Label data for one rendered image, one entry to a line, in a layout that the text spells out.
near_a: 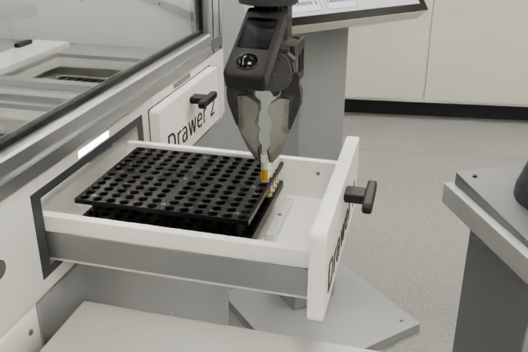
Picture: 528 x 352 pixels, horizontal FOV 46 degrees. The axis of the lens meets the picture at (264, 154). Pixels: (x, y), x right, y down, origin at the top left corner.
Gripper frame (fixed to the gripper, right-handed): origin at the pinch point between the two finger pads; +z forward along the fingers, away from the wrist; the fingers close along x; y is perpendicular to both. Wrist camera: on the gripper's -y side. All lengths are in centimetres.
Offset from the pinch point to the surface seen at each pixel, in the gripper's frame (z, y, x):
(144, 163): 3.9, 1.7, 17.7
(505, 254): 20.3, 17.9, -33.5
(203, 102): 2.9, 26.3, 17.9
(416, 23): 37, 293, -13
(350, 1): -6, 88, 1
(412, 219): 94, 164, -20
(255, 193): 3.9, -3.5, 0.1
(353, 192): 2.8, -2.3, -11.8
